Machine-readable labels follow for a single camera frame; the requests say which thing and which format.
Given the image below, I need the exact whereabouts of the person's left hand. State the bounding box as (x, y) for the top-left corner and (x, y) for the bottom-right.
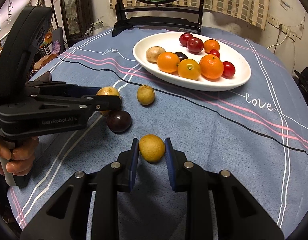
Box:
(0, 133), (40, 176)

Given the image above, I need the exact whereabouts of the round embroidered table screen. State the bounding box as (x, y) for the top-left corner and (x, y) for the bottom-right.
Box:
(112, 0), (204, 37)

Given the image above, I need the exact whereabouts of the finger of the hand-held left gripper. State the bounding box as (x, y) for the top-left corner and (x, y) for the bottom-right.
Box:
(27, 95), (122, 121)
(25, 81), (102, 98)

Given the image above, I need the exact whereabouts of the medium tangerine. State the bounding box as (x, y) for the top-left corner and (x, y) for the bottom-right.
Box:
(203, 39), (220, 53)

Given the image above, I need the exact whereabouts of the large rough tangerine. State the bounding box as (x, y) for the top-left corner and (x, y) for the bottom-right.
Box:
(199, 54), (224, 80)

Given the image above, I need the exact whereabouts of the dark purple plum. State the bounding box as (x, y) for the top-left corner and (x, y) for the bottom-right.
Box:
(106, 110), (132, 133)
(174, 51), (189, 62)

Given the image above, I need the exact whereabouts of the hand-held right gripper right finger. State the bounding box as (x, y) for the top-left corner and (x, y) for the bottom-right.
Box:
(165, 137), (285, 240)

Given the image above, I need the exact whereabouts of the small olive yellow fruit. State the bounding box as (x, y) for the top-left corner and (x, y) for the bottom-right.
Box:
(137, 85), (155, 106)

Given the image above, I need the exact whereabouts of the white oval plate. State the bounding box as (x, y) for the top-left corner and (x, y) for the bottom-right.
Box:
(133, 32), (252, 92)

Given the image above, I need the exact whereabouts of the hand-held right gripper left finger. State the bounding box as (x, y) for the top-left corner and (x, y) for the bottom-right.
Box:
(20, 138), (140, 240)

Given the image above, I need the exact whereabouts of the white kettle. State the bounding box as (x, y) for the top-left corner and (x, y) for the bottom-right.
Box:
(84, 21), (111, 39)

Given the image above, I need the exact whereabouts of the large pale tan fruit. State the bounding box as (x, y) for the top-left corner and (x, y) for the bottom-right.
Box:
(146, 46), (166, 63)

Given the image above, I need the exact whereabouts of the white wall socket strip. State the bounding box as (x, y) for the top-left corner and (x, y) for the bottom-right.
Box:
(268, 15), (303, 40)

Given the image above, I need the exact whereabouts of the striped beige curtain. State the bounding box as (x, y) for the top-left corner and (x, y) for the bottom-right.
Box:
(108, 0), (270, 30)

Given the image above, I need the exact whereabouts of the black chair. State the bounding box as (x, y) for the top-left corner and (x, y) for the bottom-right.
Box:
(53, 26), (67, 55)

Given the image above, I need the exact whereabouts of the smooth orange kumquat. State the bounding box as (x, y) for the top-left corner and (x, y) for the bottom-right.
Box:
(157, 52), (181, 73)
(177, 58), (202, 81)

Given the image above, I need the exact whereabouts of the brown cushion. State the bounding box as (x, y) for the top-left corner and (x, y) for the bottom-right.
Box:
(33, 55), (57, 72)

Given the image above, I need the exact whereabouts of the tan round fruit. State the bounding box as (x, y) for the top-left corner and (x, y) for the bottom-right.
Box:
(96, 87), (121, 117)

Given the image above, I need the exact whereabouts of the dark red plum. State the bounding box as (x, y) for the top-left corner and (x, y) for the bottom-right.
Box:
(179, 33), (194, 46)
(187, 37), (204, 54)

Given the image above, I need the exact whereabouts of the black hat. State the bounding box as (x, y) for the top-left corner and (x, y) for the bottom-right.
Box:
(294, 67), (308, 100)

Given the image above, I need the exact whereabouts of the dark wooden cabinet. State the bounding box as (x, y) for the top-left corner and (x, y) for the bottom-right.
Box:
(60, 0), (94, 42)

